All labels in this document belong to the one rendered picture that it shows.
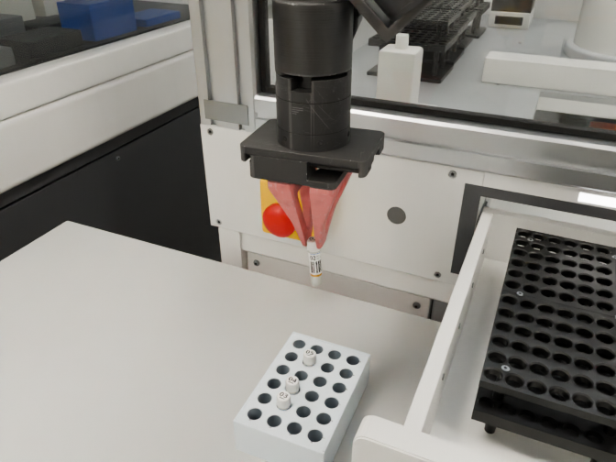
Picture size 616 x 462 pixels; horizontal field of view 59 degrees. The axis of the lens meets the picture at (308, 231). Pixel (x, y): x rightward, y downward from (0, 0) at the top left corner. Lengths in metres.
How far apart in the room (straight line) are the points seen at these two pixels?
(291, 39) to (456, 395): 0.30
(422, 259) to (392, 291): 0.08
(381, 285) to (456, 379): 0.23
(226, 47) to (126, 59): 0.47
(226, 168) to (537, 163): 0.36
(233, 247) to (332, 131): 0.39
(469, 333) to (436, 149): 0.19
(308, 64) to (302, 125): 0.04
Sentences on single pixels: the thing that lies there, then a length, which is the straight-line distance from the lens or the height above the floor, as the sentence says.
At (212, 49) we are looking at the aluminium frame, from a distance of 0.66.
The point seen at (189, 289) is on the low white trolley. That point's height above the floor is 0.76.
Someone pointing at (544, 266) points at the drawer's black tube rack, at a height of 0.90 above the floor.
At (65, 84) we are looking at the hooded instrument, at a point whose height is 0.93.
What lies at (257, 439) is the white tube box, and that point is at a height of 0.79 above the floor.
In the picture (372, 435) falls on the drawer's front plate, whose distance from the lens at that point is 0.32.
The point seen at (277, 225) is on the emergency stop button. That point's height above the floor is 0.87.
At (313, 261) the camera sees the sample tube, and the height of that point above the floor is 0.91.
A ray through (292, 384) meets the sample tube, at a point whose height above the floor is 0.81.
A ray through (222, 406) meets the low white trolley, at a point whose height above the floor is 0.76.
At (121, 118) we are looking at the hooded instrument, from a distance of 1.09.
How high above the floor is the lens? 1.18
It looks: 31 degrees down
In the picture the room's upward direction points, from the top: straight up
